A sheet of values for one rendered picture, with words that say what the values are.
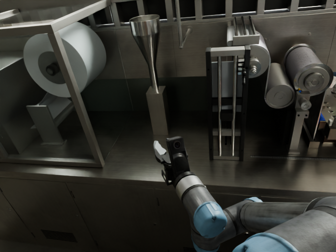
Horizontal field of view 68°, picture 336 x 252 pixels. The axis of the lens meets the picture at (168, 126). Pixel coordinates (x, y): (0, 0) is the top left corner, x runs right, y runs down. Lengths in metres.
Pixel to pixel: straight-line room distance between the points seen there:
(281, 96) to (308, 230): 0.92
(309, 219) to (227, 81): 0.77
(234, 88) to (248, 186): 0.42
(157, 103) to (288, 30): 0.75
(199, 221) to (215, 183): 0.54
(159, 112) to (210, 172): 0.43
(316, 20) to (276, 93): 0.44
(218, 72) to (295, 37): 0.58
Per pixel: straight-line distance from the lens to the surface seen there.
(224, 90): 1.08
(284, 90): 1.22
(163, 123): 1.41
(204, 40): 1.45
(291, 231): 0.36
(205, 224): 0.62
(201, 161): 1.26
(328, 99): 1.57
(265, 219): 0.61
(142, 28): 1.18
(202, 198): 0.64
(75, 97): 1.13
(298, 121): 1.26
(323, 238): 0.36
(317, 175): 1.27
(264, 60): 1.15
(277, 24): 1.45
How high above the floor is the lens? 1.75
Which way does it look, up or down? 34 degrees down
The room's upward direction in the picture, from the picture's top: 8 degrees counter-clockwise
